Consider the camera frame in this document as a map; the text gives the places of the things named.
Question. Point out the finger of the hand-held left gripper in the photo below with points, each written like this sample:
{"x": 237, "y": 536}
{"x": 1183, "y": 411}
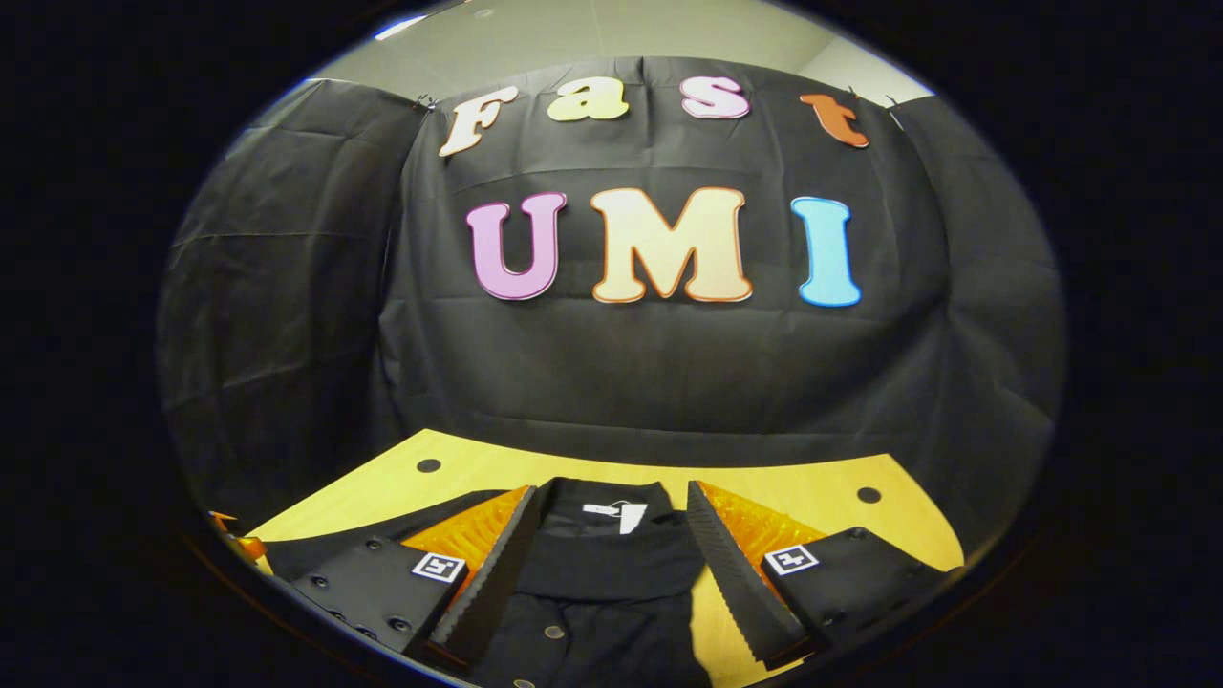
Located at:
{"x": 248, "y": 547}

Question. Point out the black backdrop cloth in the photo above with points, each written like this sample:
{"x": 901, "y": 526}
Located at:
{"x": 669, "y": 373}

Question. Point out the black button shirt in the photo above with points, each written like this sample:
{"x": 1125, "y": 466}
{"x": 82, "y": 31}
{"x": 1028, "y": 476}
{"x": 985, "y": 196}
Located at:
{"x": 611, "y": 564}

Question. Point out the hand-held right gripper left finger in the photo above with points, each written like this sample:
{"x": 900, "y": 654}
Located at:
{"x": 492, "y": 583}

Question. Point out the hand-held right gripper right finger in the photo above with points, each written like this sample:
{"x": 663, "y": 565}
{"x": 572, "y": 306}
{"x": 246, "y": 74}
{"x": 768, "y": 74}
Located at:
{"x": 731, "y": 583}

